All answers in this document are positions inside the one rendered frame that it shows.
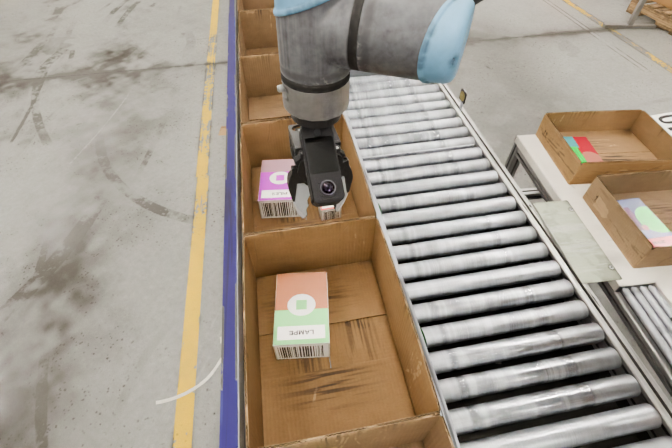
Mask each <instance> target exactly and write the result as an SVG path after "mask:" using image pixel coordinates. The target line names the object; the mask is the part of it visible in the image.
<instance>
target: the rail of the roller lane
mask: <svg viewBox="0 0 672 448"><path fill-rule="evenodd" d="M435 84H437V85H438V86H439V90H440V91H439V92H443V93H444V97H445V99H444V100H448V101H449V103H450V106H451V107H450V109H452V108H453V109H454V110H455V112H456V117H455V118H457V117H459V118H461V121H462V127H466V128H467V129H468V133H469V134H468V137H473V138H474V140H475V147H479V148H481V150H482V154H483V155H482V159H484V158H486V159H488V160H489V162H490V169H489V171H490V170H495V171H496V172H497V174H498V182H497V183H504V184H505V185H506V188H507V194H506V196H504V197H507V196H512V197H514V199H515V201H516V209H515V210H513V211H523V212H524V214H525V216H526V223H525V225H523V226H517V228H518V227H525V226H532V227H534V228H535V230H536V233H537V238H536V240H535V241H533V242H527V244H533V243H539V242H541V243H544V244H545V245H546V246H547V248H548V257H547V258H545V259H540V260H538V261H539V262H543V261H549V260H554V261H556V262H557V263H558V264H559V266H560V269H561V273H560V275H559V276H558V277H555V278H550V280H551V281H557V280H562V279H566V280H569V281H570V282H571V283H572V285H573V288H574V294H573V296H572V297H569V298H563V300H564V302H569V301H574V300H581V301H583V302H584V303H585V304H586V306H587V308H588V311H589V315H588V317H587V318H586V319H582V320H576V321H577V322H578V324H579V325H581V324H586V323H592V322H593V323H597V324H598V325H599V326H600V327H601V328H602V330H603V332H604V336H605V337H604V340H603V341H602V342H601V343H596V344H592V346H593V348H594V349H600V348H605V347H611V348H614V349H615V350H616V351H617V352H618V353H619V355H620V357H621V360H622V365H621V367H620V368H618V369H613V370H608V371H609V373H610V374H611V376H616V375H621V374H630V375H632V376H633V377H634V378H635V379H636V380H637V382H638V383H639V385H640V388H641V393H640V395H639V396H638V397H634V398H629V399H627V401H628V403H629V404H630V406H633V405H637V404H642V403H647V404H650V405H652V406H653V407H654V408H655V409H656V410H657V411H658V413H659V414H660V417H661V419H662V425H661V426H660V427H659V428H656V429H652V430H647V432H648V434H649V436H650V437H651V439H652V438H656V437H660V436H670V437H672V404H671V402H670V401H669V400H668V398H667V397H666V395H665V394H664V393H663V391H662V390H661V388H660V387H659V385H658V384H657V383H656V381H655V380H654V378H653V377H652V375H651V374H650V373H649V371H648V370H647V368H646V367H645V366H644V364H643V363H642V361H641V360H640V358H639V357H638V356H637V354H636V353H635V351H634V350H633V348H632V347H631V346H630V344H629V343H628V341H627V340H626V339H625V337H624V336H623V334H622V333H621V331H620V330H619V329H618V327H617V326H616V324H615V323H614V321H613V320H612V319H611V317H610V316H609V314H608V313H607V311H606V310H605V309H604V307H603V306H602V304H601V303H600V302H599V300H598V299H597V297H596V296H595V294H594V293H593V292H592V290H591V289H590V287H589V286H588V284H587V283H585V284H583V283H581V282H580V280H579V278H578V277H577V275H576V274H575V272H574V270H573V269H572V267H571V265H570V264H569V262H568V260H567V259H566V257H565V256H564V254H563V252H562V251H561V249H560V247H559V246H558V244H557V243H556V241H555V239H554V238H553V236H552V234H551V233H550V231H549V229H548V228H547V226H546V225H545V223H544V222H543V220H542V219H541V218H540V216H539V215H538V213H537V212H536V211H535V209H534V208H533V206H532V205H531V203H530V202H529V201H528V199H527V198H526V196H525V195H524V193H523V192H522V191H521V189H520V188H519V186H518V185H517V184H516V182H515V181H514V179H513V178H512V176H511V175H510V174H509V172H508V171H507V169H506V168H505V166H504V165H503V164H502V163H501V162H500V160H499V158H498V157H497V155H496V154H495V152H494V151H493V149H492V148H491V147H490V145H489V144H488V142H487V141H486V139H485V138H484V137H483V135H482V134H481V132H480V131H479V129H478V128H477V127H476V125H475V124H474V122H473V121H472V120H471V118H470V117H469V115H468V114H467V112H466V111H465V110H464V108H463V107H462V110H461V111H460V110H459V107H460V102H459V101H458V100H457V98H456V97H455V96H454V95H453V93H452V91H451V90H450V88H449V87H448V85H447V84H440V83H435ZM435 84H434V85H435ZM475 147H474V148H475Z"/></svg>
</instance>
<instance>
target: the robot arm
mask: <svg viewBox="0 0 672 448"><path fill-rule="evenodd" d="M482 1H483V0H274V9H273V14H274V16H275V18H276V29H277V40H278V51H279V62H280V72H281V81H282V84H281V85H278V86H277V91H278V92H279V93H280V92H282V96H283V104H284V108H285V109H286V110H287V111H288V113H289V114H291V118H292V119H293V121H294V122H295V123H297V124H293V125H288V130H289V142H290V151H291V155H292V159H293V160H294V164H295V165H291V170H290V171H289V172H288V175H287V185H288V189H289V192H290V195H291V198H292V201H293V203H294V206H295V209H296V211H297V213H298V214H299V215H300V216H301V217H302V218H305V217H306V216H307V215H308V213H307V207H308V206H309V204H308V198H309V196H310V199H311V203H312V205H313V206H315V207H322V206H329V205H333V206H334V209H335V212H338V211H339V210H340V208H341V207H342V205H343V204H344V202H345V200H346V197H347V194H348V192H349V190H350V187H351V183H352V179H353V173H352V170H351V167H350V165H349V160H348V158H347V157H345V156H346V155H345V153H344V150H342V149H340V145H341V141H340V139H339V136H338V134H337V132H336V129H335V127H334V124H335V123H337V122H338V121H339V119H340V118H341V114H342V113H343V112H344V111H346V110H347V107H348V105H349V89H350V70H357V71H363V72H369V73H375V74H381V75H388V76H394V77H400V78H406V79H412V80H418V81H420V82H422V83H425V84H428V83H440V84H446V83H449V82H451V81H452V80H453V79H454V78H455V76H456V73H457V71H458V68H459V65H460V61H461V58H462V55H463V52H464V48H465V45H466V41H467V38H468V34H469V31H470V27H471V23H472V19H473V15H474V10H475V5H476V4H478V3H480V2H482ZM296 127H300V128H296ZM293 128H295V131H294V130H292V129H293Z"/></svg>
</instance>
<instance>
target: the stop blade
mask: <svg viewBox="0 0 672 448"><path fill-rule="evenodd" d="M473 147H474V144H471V145H462V146H454V147H446V148H437V149H429V150H421V151H412V152H404V153H396V154H387V155H379V156H371V157H362V159H363V161H368V160H376V159H384V158H392V157H401V156H409V155H417V154H425V153H434V152H442V151H450V150H459V149H467V148H473Z"/></svg>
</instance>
